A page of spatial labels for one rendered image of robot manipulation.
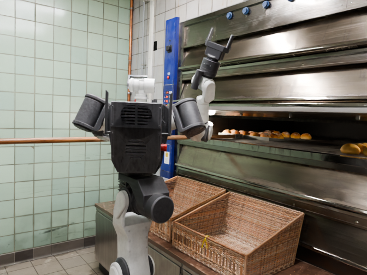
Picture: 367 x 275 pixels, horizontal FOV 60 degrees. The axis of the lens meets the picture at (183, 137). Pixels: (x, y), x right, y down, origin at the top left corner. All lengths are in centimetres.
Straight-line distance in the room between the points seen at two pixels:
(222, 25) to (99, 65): 139
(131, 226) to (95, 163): 185
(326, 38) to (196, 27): 112
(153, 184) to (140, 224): 24
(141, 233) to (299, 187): 90
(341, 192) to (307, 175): 20
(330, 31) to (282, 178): 83
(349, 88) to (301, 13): 52
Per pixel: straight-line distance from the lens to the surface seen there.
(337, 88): 178
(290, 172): 194
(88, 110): 143
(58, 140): 184
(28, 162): 311
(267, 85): 203
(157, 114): 125
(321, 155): 181
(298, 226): 186
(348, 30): 182
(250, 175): 209
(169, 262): 196
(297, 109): 171
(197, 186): 242
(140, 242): 155
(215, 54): 155
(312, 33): 192
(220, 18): 243
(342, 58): 180
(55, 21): 322
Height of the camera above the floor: 135
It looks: 4 degrees down
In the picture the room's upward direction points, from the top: 2 degrees clockwise
